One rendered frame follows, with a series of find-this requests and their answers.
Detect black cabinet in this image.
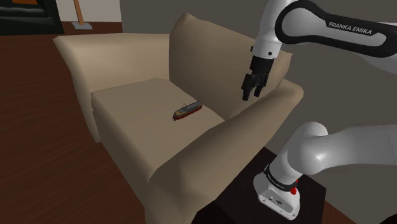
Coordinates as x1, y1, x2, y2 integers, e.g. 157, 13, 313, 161
0, 0, 66, 36

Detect red and grey toy train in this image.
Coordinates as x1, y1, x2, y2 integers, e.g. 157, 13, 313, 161
172, 100, 204, 122

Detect beige armchair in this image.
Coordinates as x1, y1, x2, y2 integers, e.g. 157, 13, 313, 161
52, 12, 305, 224

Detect dark robot stand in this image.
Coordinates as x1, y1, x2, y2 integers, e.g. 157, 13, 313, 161
190, 145, 328, 224

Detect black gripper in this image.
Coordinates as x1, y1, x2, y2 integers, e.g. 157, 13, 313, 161
241, 55, 275, 102

